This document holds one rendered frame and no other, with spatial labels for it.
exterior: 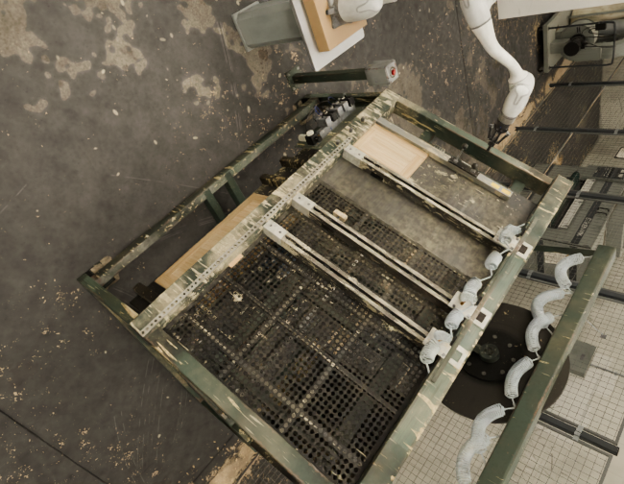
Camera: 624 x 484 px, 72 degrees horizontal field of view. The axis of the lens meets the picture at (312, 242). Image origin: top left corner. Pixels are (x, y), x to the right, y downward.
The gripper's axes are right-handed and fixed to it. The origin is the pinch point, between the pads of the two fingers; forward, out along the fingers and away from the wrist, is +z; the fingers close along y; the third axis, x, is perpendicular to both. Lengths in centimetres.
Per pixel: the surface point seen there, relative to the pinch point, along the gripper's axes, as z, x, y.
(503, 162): 12.8, -6.9, -11.3
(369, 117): 11, 19, 74
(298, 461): 10, 202, -17
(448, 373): 5, 133, -47
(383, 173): 8, 54, 40
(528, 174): 11.3, -6.9, -27.3
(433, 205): 9, 54, 5
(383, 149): 14, 33, 52
